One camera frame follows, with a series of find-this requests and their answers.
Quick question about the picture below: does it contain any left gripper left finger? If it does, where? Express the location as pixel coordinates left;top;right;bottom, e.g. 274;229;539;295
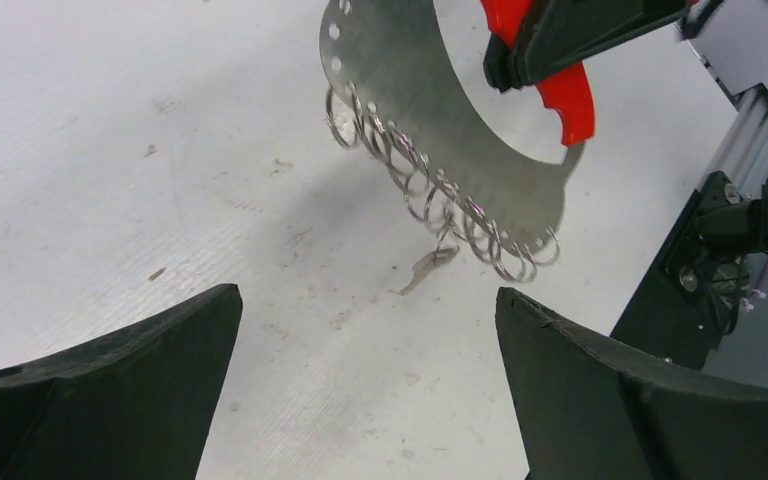
0;284;243;479

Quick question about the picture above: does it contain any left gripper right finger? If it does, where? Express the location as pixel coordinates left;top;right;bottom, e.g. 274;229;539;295
495;287;768;479

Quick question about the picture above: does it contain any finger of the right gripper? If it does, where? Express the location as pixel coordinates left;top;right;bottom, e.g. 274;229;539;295
482;0;694;92

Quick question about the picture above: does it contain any small silver key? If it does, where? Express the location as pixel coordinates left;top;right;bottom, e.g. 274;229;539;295
398;245;460;296

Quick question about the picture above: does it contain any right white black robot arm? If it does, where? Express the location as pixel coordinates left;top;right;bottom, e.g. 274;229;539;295
482;1;768;257

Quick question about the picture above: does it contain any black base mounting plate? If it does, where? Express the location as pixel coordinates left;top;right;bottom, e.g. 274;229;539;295
610;171;765;370

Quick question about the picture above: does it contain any front aluminium rail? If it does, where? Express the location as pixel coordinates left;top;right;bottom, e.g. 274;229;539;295
691;17;768;201

